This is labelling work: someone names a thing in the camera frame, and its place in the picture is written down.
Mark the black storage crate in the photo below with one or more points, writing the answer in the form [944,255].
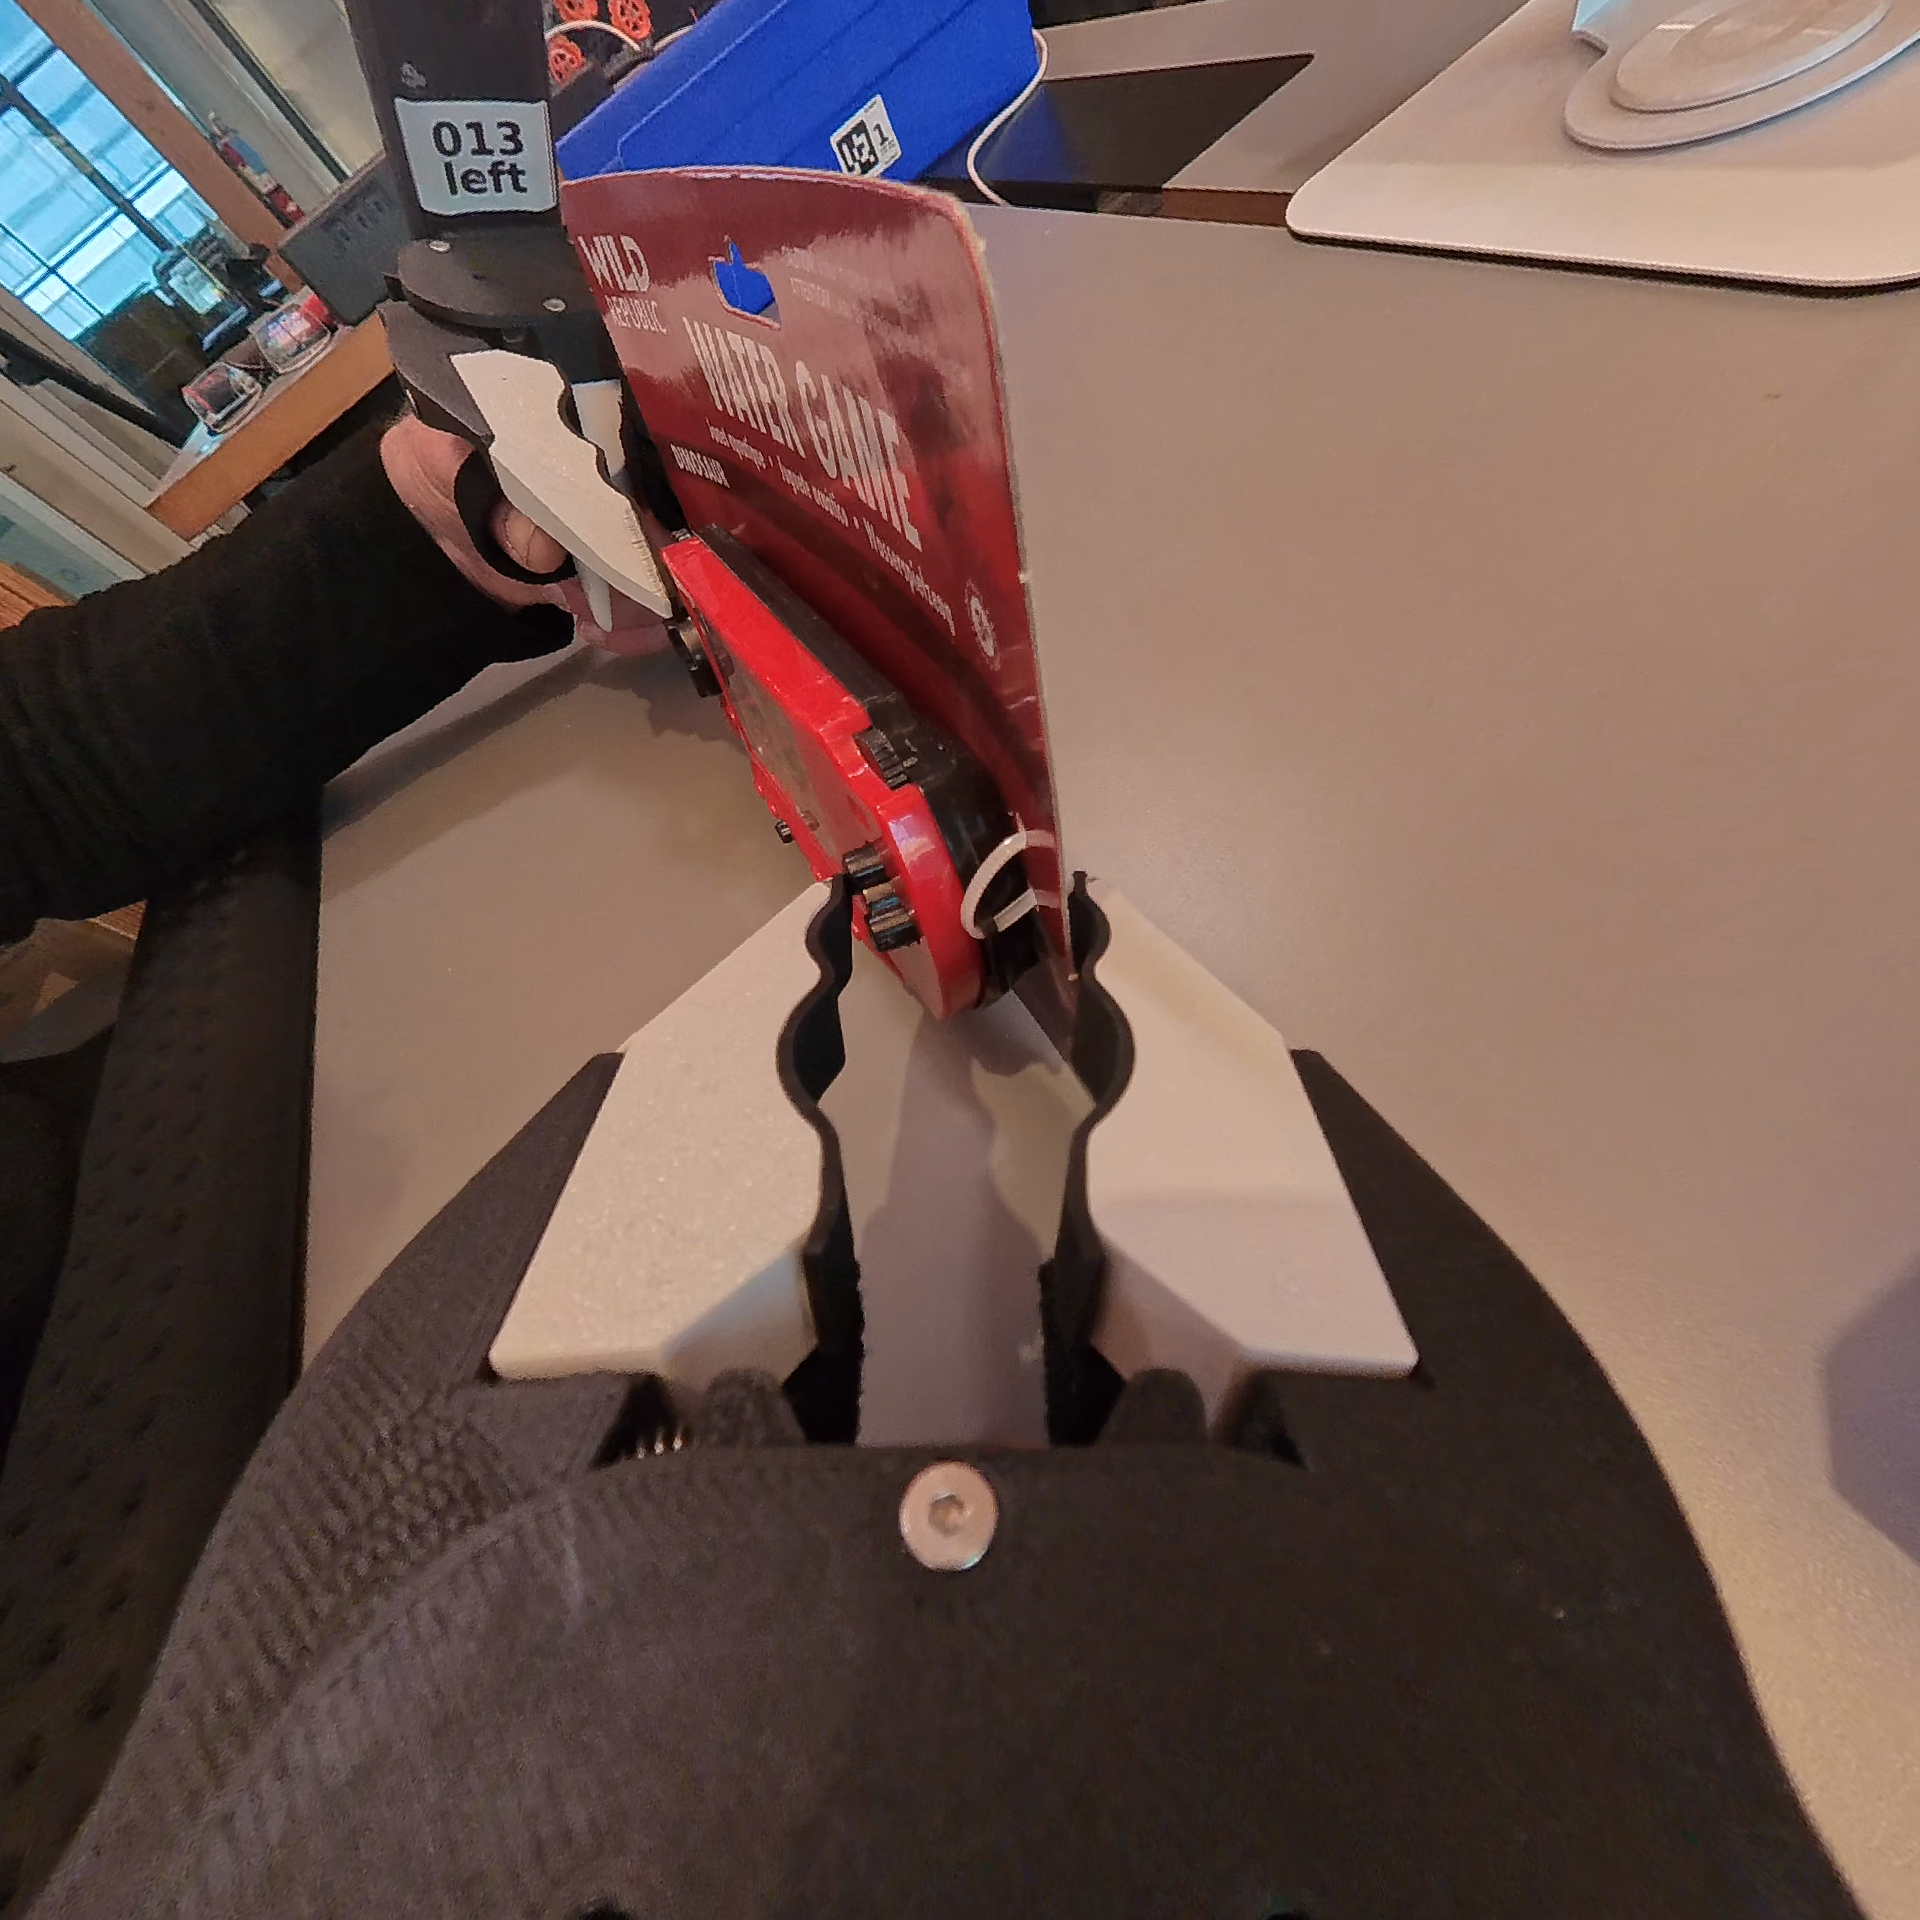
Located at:
[345,255]

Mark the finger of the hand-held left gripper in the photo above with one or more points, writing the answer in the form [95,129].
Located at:
[566,485]
[606,422]

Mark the blue plastic bin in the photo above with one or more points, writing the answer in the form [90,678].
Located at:
[598,129]

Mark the person's left hand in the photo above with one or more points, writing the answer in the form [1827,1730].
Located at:
[432,506]

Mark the red handheld toy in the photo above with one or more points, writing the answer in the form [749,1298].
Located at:
[869,495]

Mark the blue bin with tag sticker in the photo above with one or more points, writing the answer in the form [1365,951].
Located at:
[789,90]

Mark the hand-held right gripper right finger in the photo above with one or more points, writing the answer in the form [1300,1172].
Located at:
[1242,1204]

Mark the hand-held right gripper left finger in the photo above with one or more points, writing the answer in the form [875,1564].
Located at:
[669,1204]

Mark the orange black toy robot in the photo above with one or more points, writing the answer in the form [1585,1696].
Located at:
[606,26]

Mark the black desk mat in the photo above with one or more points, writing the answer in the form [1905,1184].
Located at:
[1157,117]

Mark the person's left forearm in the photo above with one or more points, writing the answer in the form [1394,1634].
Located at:
[224,691]

